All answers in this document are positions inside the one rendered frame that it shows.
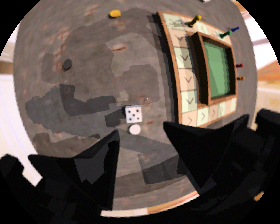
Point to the tan and green game board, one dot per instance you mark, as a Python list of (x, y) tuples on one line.
[(216, 69)]

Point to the green pawn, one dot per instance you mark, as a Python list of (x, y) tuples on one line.
[(226, 34)]

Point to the white die with black pips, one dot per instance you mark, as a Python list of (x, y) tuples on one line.
[(134, 114)]

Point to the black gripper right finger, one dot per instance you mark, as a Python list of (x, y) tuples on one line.
[(202, 149)]

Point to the yellow game pawn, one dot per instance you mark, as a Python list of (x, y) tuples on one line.
[(193, 22)]

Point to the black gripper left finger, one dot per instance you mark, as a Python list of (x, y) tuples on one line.
[(92, 172)]

